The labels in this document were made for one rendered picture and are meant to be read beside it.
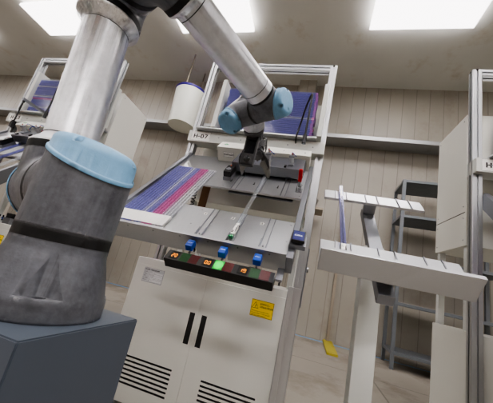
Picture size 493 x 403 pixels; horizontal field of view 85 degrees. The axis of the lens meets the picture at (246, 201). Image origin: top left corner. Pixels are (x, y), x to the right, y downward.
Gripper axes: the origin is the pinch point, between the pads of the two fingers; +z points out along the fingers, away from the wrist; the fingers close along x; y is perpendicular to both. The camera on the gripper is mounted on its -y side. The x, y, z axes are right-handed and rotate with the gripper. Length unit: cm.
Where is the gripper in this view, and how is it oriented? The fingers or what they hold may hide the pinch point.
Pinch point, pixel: (255, 176)
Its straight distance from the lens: 108.3
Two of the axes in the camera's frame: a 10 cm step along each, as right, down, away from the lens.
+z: 0.7, 7.0, 7.1
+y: 2.9, -6.9, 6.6
